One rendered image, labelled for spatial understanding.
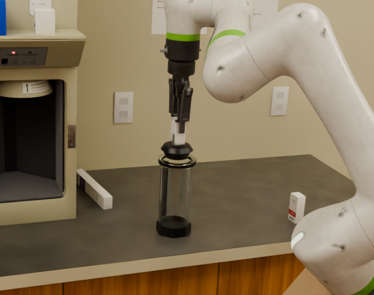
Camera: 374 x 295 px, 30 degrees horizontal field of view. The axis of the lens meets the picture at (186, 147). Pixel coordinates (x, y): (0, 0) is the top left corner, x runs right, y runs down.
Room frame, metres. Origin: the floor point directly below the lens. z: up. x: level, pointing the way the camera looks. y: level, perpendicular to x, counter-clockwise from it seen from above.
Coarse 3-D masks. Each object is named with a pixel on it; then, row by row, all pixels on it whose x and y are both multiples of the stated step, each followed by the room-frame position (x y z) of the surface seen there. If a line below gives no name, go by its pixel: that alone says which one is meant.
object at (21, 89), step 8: (8, 80) 1.89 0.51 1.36; (16, 80) 1.88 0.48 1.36; (24, 80) 1.89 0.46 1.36; (32, 80) 1.90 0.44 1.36; (40, 80) 1.92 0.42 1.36; (48, 80) 1.97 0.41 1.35; (0, 88) 1.88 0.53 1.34; (8, 88) 1.88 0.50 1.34; (16, 88) 1.87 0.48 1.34; (24, 88) 1.88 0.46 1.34; (32, 88) 1.89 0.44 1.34; (40, 88) 1.90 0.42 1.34; (48, 88) 1.93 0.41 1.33; (8, 96) 1.87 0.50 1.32; (16, 96) 1.87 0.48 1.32; (24, 96) 1.87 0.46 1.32; (32, 96) 1.88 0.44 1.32; (40, 96) 1.90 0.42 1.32
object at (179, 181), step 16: (160, 160) 1.84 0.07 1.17; (176, 160) 1.91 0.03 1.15; (192, 160) 1.85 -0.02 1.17; (160, 176) 1.85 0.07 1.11; (176, 176) 1.82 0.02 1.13; (192, 176) 1.86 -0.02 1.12; (160, 192) 1.85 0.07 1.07; (176, 192) 1.82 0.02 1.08; (160, 208) 1.84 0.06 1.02; (176, 208) 1.82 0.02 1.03; (160, 224) 1.84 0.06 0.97; (176, 224) 1.82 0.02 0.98
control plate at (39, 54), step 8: (0, 48) 1.74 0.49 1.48; (8, 48) 1.75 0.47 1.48; (16, 48) 1.76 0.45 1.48; (24, 48) 1.77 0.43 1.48; (32, 48) 1.78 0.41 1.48; (40, 48) 1.78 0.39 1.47; (0, 56) 1.77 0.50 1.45; (8, 56) 1.78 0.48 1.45; (16, 56) 1.79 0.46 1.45; (24, 56) 1.79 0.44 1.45; (32, 56) 1.80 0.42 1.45; (40, 56) 1.81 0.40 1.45; (0, 64) 1.80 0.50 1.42; (8, 64) 1.80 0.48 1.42; (16, 64) 1.81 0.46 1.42; (24, 64) 1.82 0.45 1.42; (32, 64) 1.83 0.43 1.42; (40, 64) 1.84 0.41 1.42
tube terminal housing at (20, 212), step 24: (24, 0) 1.86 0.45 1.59; (72, 0) 1.91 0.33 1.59; (24, 24) 1.86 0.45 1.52; (72, 24) 1.91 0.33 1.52; (0, 72) 1.83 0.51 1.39; (24, 72) 1.86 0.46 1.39; (48, 72) 1.88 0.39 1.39; (72, 72) 1.91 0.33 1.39; (72, 96) 1.91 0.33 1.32; (72, 120) 1.91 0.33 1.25; (72, 168) 1.91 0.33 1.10; (72, 192) 1.91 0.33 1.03; (0, 216) 1.83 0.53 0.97; (24, 216) 1.85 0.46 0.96; (48, 216) 1.88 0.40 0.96; (72, 216) 1.91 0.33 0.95
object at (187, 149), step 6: (168, 144) 1.86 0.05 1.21; (186, 144) 1.87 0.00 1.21; (162, 150) 1.84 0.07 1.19; (168, 150) 1.83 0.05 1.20; (174, 150) 1.82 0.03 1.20; (180, 150) 1.83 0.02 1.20; (186, 150) 1.83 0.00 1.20; (192, 150) 1.85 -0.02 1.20; (168, 156) 1.84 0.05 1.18; (174, 156) 1.83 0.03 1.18; (180, 156) 1.83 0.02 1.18; (186, 156) 1.84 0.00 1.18
